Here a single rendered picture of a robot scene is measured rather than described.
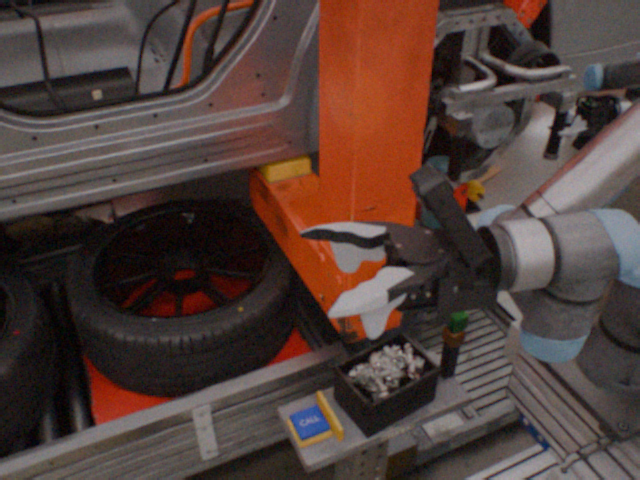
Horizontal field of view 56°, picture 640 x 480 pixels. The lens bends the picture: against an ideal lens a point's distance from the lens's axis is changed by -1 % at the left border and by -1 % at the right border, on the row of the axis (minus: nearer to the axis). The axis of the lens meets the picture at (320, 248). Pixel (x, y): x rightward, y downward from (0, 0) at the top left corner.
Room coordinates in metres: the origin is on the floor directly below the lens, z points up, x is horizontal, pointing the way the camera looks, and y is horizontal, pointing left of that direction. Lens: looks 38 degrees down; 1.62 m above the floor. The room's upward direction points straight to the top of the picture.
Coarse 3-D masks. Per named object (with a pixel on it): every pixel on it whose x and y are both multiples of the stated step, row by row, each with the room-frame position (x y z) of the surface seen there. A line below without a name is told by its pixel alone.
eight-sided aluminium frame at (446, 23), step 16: (448, 16) 1.63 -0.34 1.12; (464, 16) 1.64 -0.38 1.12; (480, 16) 1.66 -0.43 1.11; (496, 16) 1.69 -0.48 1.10; (512, 16) 1.71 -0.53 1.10; (512, 32) 1.71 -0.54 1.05; (528, 64) 1.77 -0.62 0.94; (528, 80) 1.76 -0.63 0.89; (528, 96) 1.76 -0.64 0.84; (528, 112) 1.77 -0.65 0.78; (512, 128) 1.76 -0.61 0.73; (464, 160) 1.75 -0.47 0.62; (480, 160) 1.73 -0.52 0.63; (496, 160) 1.73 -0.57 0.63; (464, 176) 1.68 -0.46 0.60; (480, 176) 1.70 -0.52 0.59
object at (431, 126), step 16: (496, 32) 1.84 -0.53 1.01; (496, 48) 1.83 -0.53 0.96; (512, 48) 1.83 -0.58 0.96; (432, 64) 1.74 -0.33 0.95; (448, 64) 1.78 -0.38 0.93; (432, 80) 1.74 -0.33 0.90; (448, 80) 1.81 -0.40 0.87; (480, 80) 1.83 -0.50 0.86; (496, 80) 1.84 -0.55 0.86; (512, 80) 1.84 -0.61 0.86; (432, 112) 1.76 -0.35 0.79; (432, 128) 1.74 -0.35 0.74; (432, 144) 1.86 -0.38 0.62; (448, 144) 1.79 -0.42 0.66
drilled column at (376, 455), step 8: (368, 448) 0.85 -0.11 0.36; (376, 448) 0.86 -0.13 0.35; (384, 448) 0.87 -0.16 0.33; (352, 456) 0.84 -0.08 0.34; (360, 456) 0.84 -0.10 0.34; (368, 456) 0.85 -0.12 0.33; (376, 456) 0.86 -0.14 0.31; (384, 456) 0.87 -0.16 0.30; (336, 464) 0.91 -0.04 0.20; (344, 464) 0.87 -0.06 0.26; (352, 464) 0.84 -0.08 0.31; (360, 464) 0.84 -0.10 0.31; (368, 464) 0.85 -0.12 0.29; (376, 464) 0.86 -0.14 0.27; (384, 464) 0.87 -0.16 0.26; (336, 472) 0.91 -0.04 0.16; (344, 472) 0.87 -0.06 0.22; (352, 472) 0.84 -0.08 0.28; (360, 472) 0.84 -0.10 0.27; (368, 472) 0.85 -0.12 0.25; (376, 472) 0.86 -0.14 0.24; (384, 472) 0.87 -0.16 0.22
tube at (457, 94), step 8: (464, 32) 1.64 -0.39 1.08; (472, 32) 1.65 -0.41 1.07; (464, 40) 1.64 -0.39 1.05; (464, 48) 1.64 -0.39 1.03; (464, 56) 1.63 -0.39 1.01; (464, 64) 1.62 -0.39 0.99; (472, 64) 1.59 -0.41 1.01; (480, 64) 1.57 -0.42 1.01; (480, 72) 1.55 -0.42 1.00; (488, 72) 1.52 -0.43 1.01; (488, 80) 1.47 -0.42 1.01; (456, 88) 1.43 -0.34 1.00; (464, 88) 1.42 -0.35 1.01; (472, 88) 1.43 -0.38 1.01; (480, 88) 1.44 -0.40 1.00; (488, 88) 1.46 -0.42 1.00; (456, 96) 1.41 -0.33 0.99; (464, 96) 1.42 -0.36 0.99
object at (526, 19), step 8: (512, 0) 1.77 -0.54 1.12; (520, 0) 1.74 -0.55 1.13; (528, 0) 1.73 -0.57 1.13; (536, 0) 1.74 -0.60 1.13; (544, 0) 1.75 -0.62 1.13; (512, 8) 1.74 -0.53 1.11; (520, 8) 1.72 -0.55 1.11; (528, 8) 1.73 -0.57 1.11; (536, 8) 1.74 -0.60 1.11; (520, 16) 1.72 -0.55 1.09; (528, 16) 1.73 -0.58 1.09; (536, 16) 1.75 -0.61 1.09; (528, 24) 1.74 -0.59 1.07
